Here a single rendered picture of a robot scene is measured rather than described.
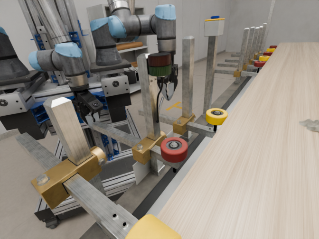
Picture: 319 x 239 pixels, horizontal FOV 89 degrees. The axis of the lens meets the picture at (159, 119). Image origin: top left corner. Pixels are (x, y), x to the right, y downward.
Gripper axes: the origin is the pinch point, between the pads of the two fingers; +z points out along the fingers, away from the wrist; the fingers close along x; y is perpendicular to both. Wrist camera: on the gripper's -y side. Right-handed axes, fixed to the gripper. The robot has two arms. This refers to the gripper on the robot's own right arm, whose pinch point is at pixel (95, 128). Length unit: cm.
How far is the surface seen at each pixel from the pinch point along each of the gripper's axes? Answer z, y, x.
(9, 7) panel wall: -71, 222, -54
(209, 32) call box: -34, -31, -52
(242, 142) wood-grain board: -7, -58, -12
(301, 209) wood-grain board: -7, -71, 3
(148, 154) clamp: -2.2, -33.8, 2.5
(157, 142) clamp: -3.7, -33.8, -2.6
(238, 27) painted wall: -13, 132, -786
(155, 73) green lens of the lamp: -28.0, -36.8, -1.2
